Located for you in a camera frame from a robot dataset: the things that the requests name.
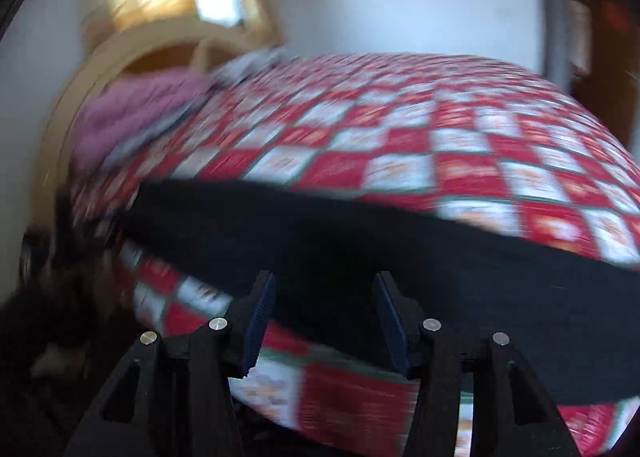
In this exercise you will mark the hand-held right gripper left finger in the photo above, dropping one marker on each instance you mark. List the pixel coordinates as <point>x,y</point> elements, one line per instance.
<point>260,322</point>

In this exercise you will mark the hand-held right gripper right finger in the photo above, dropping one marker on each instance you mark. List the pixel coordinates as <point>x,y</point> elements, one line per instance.
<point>392,327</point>

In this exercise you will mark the black pants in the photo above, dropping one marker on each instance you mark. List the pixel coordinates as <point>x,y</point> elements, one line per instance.
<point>350,237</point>

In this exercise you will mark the red checkered printed blanket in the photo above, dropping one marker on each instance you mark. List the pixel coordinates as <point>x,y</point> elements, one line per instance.
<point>400,147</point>

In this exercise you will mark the pink folded quilt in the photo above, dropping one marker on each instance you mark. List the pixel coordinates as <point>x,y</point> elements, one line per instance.
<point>130,112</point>

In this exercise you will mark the white patterned pillow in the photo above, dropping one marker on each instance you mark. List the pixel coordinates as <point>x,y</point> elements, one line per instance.
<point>245,66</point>

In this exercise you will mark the cream and brown headboard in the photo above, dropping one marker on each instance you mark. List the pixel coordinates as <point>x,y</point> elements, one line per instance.
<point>97,64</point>

